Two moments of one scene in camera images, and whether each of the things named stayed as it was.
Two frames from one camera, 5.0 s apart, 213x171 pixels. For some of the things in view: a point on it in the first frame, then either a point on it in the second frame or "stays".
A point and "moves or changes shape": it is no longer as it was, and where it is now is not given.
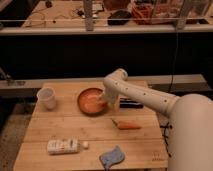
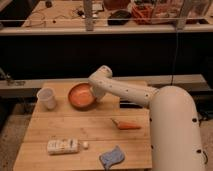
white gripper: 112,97 -> 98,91
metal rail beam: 179,83 stays
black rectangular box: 127,103 stays
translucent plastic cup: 46,99 stays
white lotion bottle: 65,146 stays
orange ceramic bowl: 91,101 moves or changes shape
